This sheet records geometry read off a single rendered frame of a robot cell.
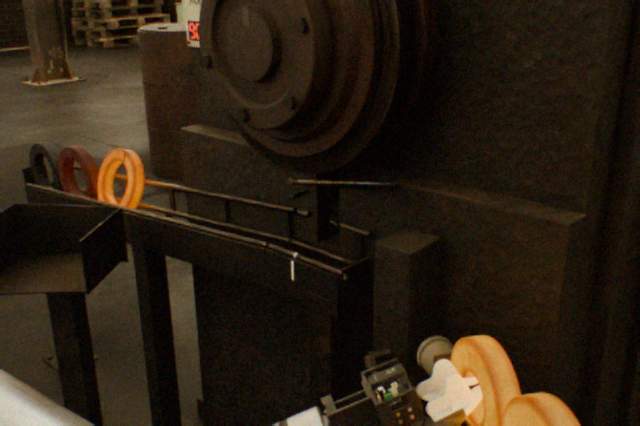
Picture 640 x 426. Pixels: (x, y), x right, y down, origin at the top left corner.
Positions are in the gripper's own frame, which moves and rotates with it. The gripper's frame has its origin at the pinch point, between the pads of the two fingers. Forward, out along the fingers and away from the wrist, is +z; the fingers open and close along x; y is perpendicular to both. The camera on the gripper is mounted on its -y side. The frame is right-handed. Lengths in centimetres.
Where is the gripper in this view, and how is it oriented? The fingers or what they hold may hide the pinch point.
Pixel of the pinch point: (481, 389)
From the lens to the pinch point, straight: 94.0
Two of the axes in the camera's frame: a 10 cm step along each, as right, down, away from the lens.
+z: 9.3, -3.7, 0.7
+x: -2.0, -3.3, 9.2
